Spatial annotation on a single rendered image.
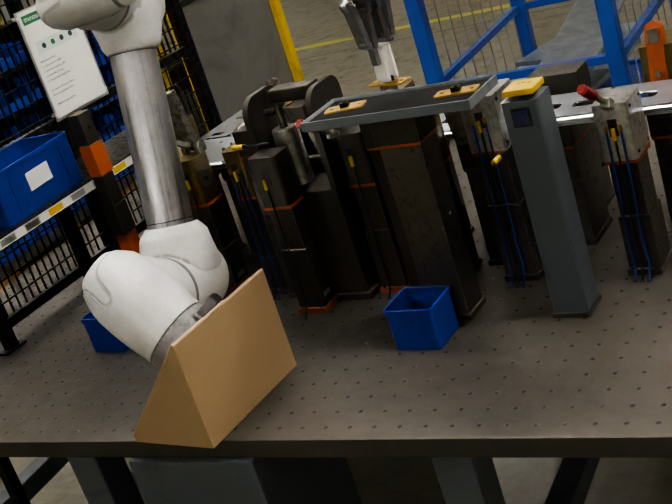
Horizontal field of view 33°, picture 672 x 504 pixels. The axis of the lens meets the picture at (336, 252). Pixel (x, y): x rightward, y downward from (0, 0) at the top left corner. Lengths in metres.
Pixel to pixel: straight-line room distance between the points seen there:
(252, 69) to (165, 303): 3.89
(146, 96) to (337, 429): 0.82
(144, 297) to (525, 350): 0.73
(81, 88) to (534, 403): 1.79
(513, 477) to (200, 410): 1.16
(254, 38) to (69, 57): 2.91
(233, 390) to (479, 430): 0.51
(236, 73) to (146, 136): 3.49
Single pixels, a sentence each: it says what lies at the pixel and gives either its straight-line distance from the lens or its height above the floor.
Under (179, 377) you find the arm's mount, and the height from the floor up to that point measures 0.86.
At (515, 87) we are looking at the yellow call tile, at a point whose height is 1.16.
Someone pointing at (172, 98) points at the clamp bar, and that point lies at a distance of 2.70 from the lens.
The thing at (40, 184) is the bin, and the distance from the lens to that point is 2.88.
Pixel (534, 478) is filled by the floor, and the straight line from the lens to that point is 3.02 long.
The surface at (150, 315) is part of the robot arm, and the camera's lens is 2.21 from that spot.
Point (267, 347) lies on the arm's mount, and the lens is 2.26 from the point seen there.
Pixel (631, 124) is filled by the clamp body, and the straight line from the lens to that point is 2.18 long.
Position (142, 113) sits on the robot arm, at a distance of 2.41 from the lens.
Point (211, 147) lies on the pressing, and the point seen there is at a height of 1.00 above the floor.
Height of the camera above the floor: 1.71
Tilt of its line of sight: 21 degrees down
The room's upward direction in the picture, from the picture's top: 18 degrees counter-clockwise
